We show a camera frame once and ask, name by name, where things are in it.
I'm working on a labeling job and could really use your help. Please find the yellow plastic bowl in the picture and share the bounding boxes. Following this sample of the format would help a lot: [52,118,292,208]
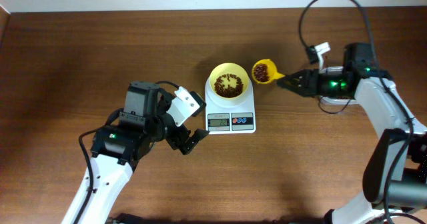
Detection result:
[207,63,250,99]

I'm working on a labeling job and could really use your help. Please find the red beans in scoop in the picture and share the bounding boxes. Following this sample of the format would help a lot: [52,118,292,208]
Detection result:
[253,64,269,83]

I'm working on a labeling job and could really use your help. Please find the black cable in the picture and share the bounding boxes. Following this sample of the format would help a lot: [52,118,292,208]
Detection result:
[298,0,427,224]
[72,80,181,224]

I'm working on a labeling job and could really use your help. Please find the yellow measuring scoop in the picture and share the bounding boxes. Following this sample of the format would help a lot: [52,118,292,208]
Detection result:
[251,59,285,84]

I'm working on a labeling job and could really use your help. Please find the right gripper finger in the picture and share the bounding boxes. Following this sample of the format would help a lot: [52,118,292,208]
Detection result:
[277,80,304,97]
[277,69,307,84]

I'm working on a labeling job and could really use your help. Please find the white digital kitchen scale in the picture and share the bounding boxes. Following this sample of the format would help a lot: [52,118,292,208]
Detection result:
[205,79,256,135]

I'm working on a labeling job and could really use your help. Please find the right black cable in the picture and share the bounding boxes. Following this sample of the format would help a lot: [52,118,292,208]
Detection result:
[298,0,427,224]

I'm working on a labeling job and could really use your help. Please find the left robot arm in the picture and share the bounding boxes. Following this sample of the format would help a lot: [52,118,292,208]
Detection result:
[63,81,209,223]

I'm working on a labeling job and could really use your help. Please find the left black cable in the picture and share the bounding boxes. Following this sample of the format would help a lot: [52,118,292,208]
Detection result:
[72,80,181,224]

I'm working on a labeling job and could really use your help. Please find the clear plastic container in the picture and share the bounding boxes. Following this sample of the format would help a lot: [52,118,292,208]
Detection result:
[320,66,358,106]

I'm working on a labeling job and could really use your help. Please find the red beans in bowl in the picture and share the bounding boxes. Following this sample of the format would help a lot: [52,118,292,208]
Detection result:
[214,73,244,98]

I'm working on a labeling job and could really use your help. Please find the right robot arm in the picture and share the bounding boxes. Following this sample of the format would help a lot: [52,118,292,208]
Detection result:
[277,43,426,223]

